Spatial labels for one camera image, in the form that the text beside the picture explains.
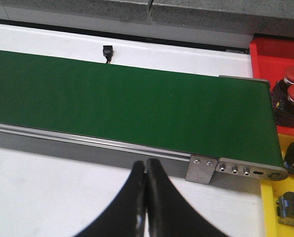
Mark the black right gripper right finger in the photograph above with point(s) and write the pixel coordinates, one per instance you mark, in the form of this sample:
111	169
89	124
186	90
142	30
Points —
169	214

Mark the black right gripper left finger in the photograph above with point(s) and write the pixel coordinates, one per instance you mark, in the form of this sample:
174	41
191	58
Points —
125	216

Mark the yellow plastic tray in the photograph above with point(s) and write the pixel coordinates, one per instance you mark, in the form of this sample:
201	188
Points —
271	191

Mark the green conveyor belt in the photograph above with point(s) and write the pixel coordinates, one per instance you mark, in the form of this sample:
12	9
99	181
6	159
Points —
215	116

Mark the red button in tray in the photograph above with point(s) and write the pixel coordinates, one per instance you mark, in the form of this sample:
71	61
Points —
287	79
283	104

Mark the black photoelectric sensor right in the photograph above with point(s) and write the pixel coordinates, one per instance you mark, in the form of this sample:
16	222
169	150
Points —
108	53

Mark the orange red object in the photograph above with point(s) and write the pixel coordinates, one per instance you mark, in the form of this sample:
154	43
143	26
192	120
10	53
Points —
269	58

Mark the grey stone slab right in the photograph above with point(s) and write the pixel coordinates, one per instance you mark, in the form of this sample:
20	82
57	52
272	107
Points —
267	17

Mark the grey stone counter slab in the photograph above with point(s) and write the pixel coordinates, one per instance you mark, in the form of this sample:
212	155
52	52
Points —
60	12

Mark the metal mounting bracket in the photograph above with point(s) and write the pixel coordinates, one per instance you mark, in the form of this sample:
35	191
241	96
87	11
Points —
201	169

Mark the aluminium conveyor side rail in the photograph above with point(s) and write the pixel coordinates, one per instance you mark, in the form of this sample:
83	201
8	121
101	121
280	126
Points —
119	154

